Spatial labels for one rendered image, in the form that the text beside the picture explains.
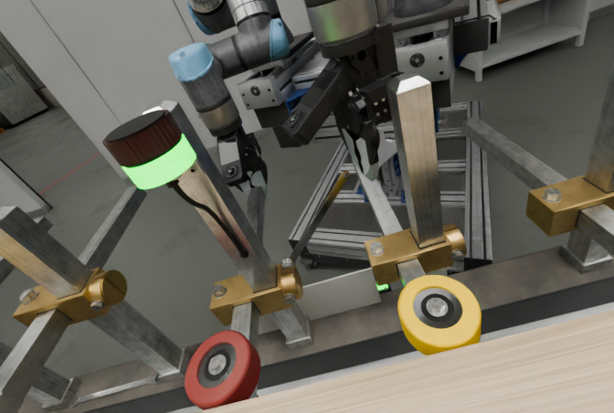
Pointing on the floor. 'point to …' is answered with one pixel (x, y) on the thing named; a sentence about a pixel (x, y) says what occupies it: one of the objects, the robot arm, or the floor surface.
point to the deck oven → (19, 101)
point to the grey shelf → (508, 48)
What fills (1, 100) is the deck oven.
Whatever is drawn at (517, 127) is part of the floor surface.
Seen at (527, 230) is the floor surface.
